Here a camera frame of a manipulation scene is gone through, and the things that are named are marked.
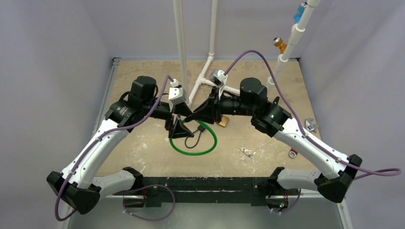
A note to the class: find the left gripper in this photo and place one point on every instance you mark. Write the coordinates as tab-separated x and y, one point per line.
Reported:
179	129

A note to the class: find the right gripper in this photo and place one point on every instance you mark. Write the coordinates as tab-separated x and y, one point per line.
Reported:
214	105

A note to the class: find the brass padlock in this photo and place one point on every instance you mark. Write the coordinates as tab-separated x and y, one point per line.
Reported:
224	121

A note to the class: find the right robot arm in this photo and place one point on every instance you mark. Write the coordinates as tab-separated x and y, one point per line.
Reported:
334	171

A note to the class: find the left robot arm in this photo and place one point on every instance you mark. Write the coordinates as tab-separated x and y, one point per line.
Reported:
77	185

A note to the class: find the orange valve fitting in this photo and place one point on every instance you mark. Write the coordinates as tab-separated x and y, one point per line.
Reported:
279	43

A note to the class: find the adjustable wrench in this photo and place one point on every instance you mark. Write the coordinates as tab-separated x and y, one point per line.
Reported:
310	126

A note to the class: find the blue valve fitting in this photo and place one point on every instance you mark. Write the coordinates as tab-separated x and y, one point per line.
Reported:
300	11

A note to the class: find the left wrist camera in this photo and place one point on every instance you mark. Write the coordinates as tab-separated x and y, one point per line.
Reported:
176	94

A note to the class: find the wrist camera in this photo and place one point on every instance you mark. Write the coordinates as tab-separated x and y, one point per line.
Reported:
219	78
176	94

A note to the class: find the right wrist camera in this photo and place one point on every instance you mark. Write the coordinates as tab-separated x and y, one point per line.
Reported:
219	78

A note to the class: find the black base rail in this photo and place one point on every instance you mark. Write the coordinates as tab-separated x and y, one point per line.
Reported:
256	191

